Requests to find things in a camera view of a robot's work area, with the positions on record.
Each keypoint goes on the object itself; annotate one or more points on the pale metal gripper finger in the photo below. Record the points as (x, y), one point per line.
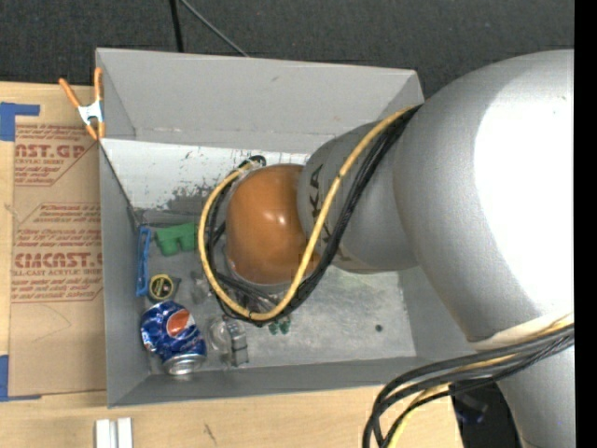
(240, 348)
(198, 288)

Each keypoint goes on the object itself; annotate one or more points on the blue sunglasses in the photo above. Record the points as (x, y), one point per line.
(144, 269)

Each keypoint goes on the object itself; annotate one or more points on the crushed blue soda can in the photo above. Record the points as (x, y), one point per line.
(172, 331)

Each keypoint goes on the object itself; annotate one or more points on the grey metal bin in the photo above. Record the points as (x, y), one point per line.
(233, 96)

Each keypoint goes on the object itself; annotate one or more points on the clear glass thing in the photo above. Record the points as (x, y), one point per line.
(217, 336)

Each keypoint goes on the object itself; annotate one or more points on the brown cardboard board red print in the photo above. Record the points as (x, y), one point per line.
(51, 334)

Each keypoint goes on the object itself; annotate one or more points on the green toy block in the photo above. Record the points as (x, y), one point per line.
(175, 238)

